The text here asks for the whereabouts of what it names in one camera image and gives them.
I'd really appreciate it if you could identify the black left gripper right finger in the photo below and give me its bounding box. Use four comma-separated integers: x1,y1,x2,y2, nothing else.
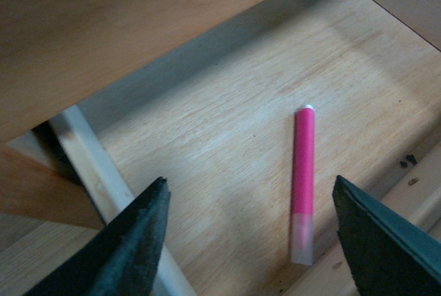
332,176,440,295

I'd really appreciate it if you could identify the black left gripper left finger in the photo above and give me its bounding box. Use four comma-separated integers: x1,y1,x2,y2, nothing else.
27,177,171,295

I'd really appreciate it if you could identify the pink marker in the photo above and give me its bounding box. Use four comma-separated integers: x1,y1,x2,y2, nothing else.
291,105,316,265

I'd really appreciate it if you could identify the wooden desk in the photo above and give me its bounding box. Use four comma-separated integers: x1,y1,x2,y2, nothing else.
1,0,264,232

